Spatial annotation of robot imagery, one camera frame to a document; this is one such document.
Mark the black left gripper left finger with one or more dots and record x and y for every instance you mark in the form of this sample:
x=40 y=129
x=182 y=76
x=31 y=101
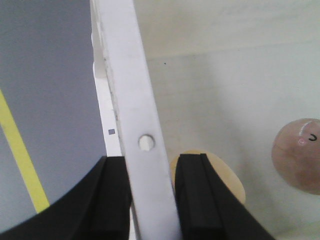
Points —
x=96 y=208

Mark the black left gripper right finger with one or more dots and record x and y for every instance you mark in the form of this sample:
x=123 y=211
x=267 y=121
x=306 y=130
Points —
x=207 y=209

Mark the white plastic tote crate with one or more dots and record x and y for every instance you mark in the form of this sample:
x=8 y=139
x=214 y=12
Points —
x=221 y=76

